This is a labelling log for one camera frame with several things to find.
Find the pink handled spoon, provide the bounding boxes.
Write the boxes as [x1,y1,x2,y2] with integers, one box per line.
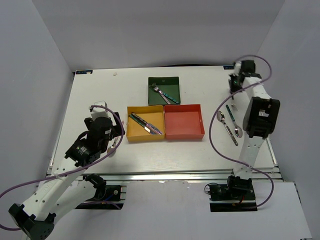
[107,136,119,157]

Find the black handled knife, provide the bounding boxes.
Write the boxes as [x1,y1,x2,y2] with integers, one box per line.
[129,112,163,135]

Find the green handled knife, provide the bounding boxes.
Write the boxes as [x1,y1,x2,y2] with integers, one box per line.
[129,112,157,135]

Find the pink handled knife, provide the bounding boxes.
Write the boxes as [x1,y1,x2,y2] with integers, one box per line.
[132,113,163,135]

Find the black handled spoon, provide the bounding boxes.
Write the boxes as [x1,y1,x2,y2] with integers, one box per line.
[216,110,239,146]

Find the green handled fork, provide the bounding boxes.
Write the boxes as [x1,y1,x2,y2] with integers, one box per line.
[162,91,180,105]

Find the pink handled fork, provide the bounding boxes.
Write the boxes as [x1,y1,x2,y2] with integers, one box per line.
[150,83,171,105]

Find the black handled fork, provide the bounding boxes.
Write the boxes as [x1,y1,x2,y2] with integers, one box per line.
[231,103,238,111]

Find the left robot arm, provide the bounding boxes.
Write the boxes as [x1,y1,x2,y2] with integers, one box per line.
[8,108,125,240]

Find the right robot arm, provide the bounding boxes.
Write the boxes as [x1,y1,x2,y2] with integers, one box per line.
[225,60,280,200]

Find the right blue corner label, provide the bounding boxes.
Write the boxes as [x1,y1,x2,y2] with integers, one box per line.
[223,65,235,70]

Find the blue corner label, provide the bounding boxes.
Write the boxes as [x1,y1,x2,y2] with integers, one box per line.
[223,65,235,70]
[75,69,93,75]

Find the yellow container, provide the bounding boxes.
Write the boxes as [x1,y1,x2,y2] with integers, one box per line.
[126,105,166,143]

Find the left blue corner label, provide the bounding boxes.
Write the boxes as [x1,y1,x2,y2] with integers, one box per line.
[75,69,93,75]

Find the green container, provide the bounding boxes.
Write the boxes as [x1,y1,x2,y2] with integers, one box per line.
[148,76,181,106]

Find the red container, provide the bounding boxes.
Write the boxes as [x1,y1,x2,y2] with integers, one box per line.
[164,104,205,140]

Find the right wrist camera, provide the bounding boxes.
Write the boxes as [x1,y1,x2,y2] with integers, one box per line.
[230,61,242,76]

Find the green handled spoon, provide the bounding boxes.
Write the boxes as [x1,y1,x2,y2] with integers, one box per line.
[225,104,243,138]

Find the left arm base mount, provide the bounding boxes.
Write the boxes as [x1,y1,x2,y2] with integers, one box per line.
[76,174,127,210]

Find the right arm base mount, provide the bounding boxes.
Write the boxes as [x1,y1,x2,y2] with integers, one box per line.
[203,182,258,213]

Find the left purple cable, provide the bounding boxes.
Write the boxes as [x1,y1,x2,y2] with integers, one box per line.
[0,105,126,231]

